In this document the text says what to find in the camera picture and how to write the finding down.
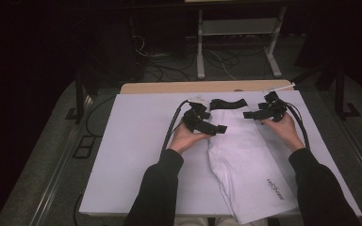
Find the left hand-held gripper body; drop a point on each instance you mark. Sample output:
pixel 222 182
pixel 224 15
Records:
pixel 194 121

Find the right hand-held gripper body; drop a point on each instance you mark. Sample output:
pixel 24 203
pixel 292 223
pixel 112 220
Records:
pixel 275 109

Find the white shorts with black waistband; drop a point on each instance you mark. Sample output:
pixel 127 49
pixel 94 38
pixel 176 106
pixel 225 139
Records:
pixel 245 157

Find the person's left hand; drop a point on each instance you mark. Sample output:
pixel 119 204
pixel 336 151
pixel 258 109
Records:
pixel 185 139

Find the person's right hand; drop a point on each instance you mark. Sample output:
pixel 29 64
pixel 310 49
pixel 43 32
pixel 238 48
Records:
pixel 284 132

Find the black metal stand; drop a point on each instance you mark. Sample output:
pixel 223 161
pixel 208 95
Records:
pixel 79 100
pixel 339 94

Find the black floor outlet plate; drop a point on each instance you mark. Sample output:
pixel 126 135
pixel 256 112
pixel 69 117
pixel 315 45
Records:
pixel 85 147

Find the white metal stand frame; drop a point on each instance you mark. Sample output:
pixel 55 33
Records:
pixel 200 47

